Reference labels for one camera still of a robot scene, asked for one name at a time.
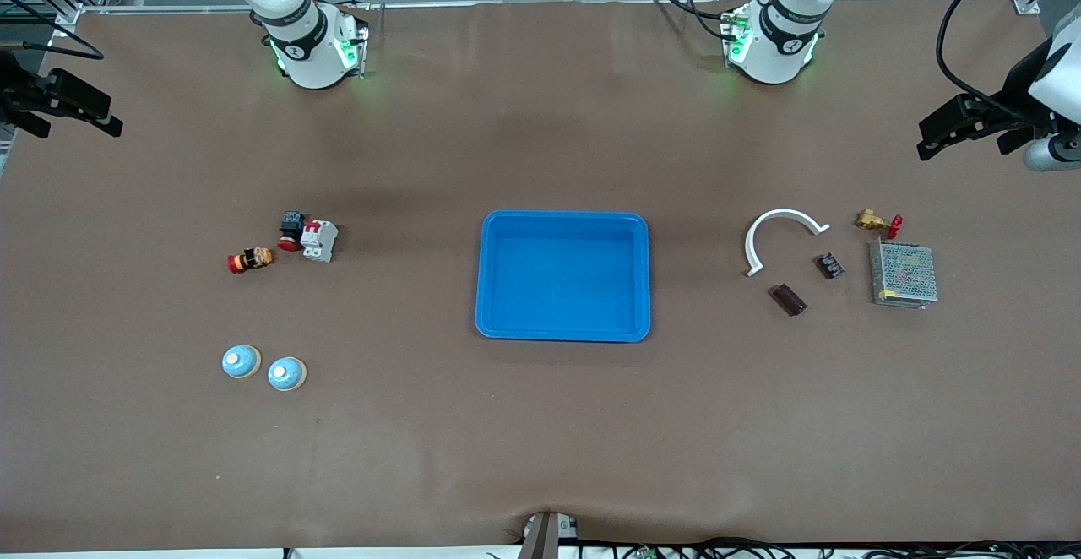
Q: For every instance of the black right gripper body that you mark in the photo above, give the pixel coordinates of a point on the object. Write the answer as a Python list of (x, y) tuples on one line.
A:
[(17, 90)]

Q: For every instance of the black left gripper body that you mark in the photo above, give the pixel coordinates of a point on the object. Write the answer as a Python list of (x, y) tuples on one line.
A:
[(1019, 86)]

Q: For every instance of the dark brown cylindrical capacitor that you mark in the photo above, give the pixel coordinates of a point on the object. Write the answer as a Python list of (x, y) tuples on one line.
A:
[(790, 300)]

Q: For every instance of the light blue desk bell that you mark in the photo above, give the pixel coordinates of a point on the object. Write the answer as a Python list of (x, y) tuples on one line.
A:
[(285, 374), (240, 361)]

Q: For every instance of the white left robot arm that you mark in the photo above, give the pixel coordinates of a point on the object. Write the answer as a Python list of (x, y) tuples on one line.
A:
[(773, 44)]

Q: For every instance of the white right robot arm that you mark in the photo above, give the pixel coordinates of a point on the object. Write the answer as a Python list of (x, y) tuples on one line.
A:
[(308, 52)]

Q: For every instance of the small dark capacitor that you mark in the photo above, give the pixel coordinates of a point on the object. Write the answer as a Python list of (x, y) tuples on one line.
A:
[(829, 266)]

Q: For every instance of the metal mesh power supply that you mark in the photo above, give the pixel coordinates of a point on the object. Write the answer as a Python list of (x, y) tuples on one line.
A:
[(904, 272)]

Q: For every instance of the white curved plastic arc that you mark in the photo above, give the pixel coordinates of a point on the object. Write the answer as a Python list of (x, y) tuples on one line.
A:
[(787, 213)]

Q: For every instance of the red emergency stop orange body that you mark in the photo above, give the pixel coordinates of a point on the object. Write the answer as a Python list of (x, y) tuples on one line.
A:
[(253, 259)]

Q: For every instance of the red push button black body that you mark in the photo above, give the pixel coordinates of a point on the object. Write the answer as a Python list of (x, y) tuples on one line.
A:
[(291, 225)]

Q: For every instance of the white red circuit breaker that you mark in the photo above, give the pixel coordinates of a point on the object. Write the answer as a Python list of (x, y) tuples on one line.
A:
[(319, 241)]

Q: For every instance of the blue plastic tray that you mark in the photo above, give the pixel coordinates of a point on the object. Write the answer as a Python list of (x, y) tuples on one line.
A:
[(557, 272)]

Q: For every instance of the metal table edge clamp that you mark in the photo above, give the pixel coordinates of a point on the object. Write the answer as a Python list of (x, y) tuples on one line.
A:
[(540, 538)]

